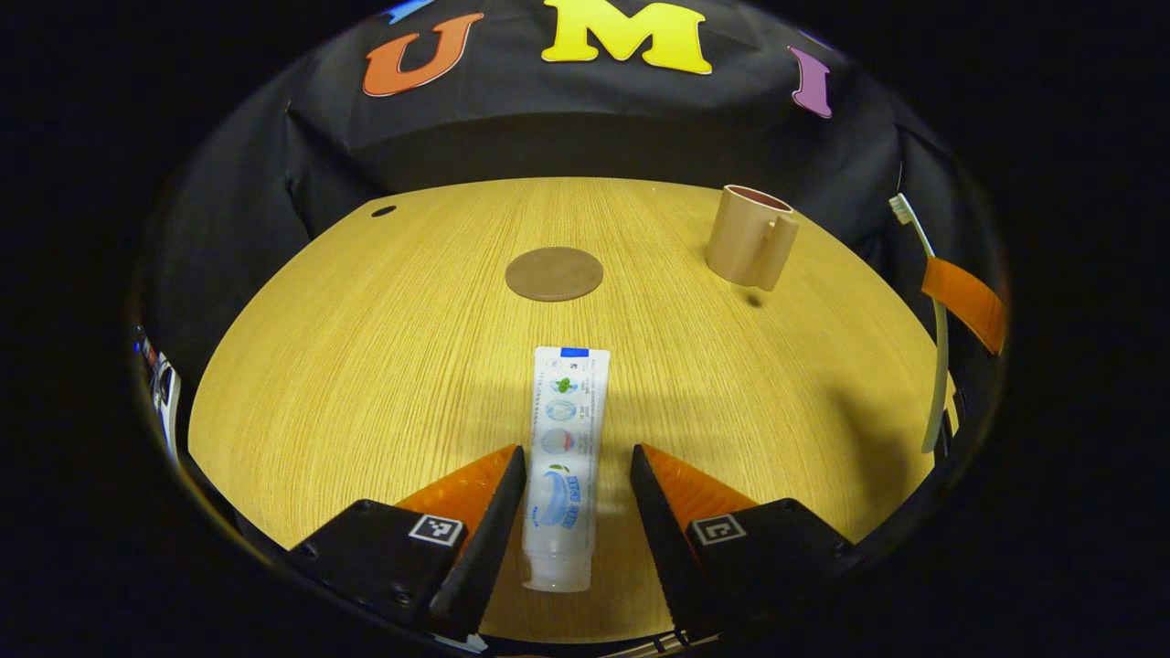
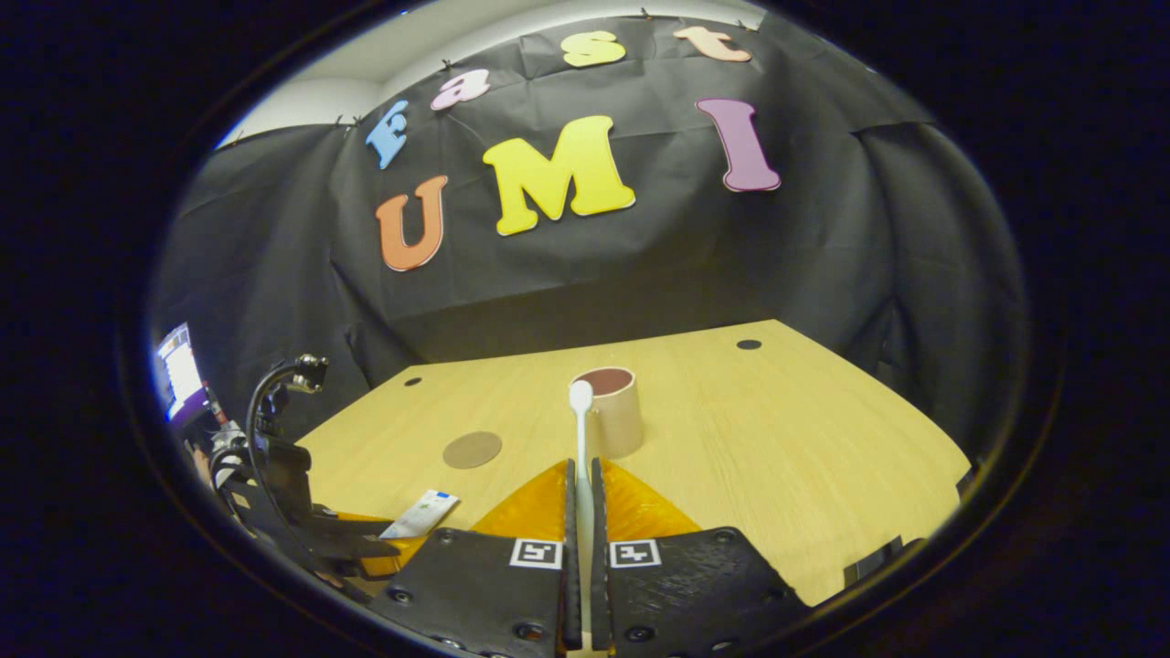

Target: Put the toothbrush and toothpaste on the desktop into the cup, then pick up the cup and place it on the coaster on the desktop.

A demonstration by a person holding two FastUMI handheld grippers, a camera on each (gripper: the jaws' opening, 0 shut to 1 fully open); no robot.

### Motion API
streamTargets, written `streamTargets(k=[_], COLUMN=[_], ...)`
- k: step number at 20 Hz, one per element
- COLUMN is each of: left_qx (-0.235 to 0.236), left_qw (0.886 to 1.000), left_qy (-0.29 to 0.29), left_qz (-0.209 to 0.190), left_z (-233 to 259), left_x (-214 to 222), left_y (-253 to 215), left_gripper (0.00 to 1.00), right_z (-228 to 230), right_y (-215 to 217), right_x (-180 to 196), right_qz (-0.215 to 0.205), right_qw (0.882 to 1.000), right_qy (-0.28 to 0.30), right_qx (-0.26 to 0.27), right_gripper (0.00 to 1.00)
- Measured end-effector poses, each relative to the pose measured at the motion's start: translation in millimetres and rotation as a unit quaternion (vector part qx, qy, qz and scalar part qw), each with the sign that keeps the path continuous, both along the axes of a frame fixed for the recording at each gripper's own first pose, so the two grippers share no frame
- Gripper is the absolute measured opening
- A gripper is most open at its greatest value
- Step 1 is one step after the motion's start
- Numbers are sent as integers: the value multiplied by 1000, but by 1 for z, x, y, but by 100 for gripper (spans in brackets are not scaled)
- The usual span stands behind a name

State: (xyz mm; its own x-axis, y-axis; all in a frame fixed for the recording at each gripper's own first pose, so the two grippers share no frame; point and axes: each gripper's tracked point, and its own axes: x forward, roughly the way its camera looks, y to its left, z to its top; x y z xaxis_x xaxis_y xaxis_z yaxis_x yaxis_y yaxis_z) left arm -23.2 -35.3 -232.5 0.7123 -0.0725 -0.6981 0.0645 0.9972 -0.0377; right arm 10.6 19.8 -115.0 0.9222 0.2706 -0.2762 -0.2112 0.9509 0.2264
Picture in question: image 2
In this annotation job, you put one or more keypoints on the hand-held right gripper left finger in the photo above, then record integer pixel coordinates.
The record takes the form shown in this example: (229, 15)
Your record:
(475, 585)

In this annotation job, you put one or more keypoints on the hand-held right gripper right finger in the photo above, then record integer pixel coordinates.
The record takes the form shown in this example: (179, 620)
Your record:
(686, 585)

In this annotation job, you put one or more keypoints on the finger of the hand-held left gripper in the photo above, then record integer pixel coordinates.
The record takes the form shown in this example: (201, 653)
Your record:
(366, 546)

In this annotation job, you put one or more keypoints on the white toothpaste tube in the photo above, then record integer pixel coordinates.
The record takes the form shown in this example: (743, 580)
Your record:
(420, 514)

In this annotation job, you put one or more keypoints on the brown round coaster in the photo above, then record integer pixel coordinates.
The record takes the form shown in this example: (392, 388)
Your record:
(473, 450)

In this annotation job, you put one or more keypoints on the beige cup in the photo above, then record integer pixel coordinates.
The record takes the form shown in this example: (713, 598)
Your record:
(622, 420)

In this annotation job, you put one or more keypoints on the white toothbrush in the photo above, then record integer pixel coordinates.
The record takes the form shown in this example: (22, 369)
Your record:
(582, 439)

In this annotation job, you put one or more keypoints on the wooden desktop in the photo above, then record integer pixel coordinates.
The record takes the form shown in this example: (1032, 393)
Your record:
(777, 457)

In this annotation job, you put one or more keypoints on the computer monitor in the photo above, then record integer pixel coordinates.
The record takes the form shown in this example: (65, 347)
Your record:
(181, 370)

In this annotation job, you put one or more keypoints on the black backdrop cloth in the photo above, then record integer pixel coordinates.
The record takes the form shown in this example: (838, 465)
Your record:
(640, 265)

